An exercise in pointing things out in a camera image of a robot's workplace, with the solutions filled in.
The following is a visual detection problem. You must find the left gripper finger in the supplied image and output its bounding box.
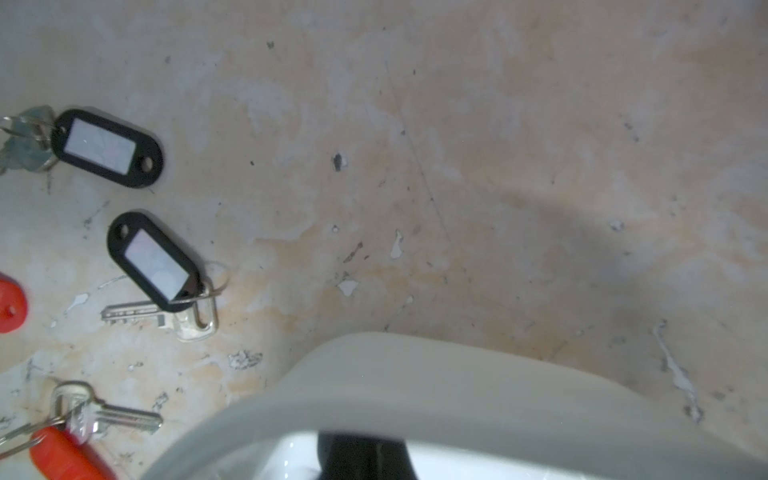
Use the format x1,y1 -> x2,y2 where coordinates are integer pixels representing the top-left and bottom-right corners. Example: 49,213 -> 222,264
317,433 -> 417,479

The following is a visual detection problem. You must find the white plastic storage box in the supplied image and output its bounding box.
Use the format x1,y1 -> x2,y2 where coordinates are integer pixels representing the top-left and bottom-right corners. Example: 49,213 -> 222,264
147,332 -> 767,479

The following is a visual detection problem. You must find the red tag key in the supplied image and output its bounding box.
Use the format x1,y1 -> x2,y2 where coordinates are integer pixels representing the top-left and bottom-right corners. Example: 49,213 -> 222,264
0,274 -> 29,334

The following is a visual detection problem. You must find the black tag key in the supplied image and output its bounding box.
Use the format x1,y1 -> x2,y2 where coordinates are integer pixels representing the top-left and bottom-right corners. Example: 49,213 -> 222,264
100,211 -> 219,343
1,105 -> 164,189

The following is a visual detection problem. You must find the red tag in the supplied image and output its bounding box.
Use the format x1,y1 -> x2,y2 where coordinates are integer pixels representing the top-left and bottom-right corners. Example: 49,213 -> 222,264
1,381 -> 164,479

